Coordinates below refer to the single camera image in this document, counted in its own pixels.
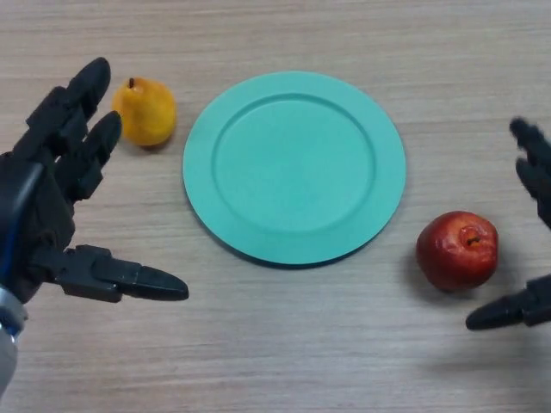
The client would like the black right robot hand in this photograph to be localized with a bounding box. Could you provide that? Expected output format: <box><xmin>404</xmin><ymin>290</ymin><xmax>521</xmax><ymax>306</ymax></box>
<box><xmin>466</xmin><ymin>116</ymin><xmax>551</xmax><ymax>331</ymax></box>

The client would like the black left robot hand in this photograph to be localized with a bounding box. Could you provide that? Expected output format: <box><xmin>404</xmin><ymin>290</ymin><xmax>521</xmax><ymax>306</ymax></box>
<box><xmin>0</xmin><ymin>57</ymin><xmax>190</xmax><ymax>305</ymax></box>

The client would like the red apple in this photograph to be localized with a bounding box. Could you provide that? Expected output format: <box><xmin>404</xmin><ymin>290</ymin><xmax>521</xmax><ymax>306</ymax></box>
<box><xmin>415</xmin><ymin>210</ymin><xmax>500</xmax><ymax>293</ymax></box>

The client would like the green round plate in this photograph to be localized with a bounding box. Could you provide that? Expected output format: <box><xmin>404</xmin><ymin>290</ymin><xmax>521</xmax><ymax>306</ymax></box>
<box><xmin>182</xmin><ymin>71</ymin><xmax>407</xmax><ymax>270</ymax></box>

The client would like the yellow pear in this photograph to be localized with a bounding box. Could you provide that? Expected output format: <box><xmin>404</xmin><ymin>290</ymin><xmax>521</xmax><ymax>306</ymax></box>
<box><xmin>111</xmin><ymin>77</ymin><xmax>177</xmax><ymax>149</ymax></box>

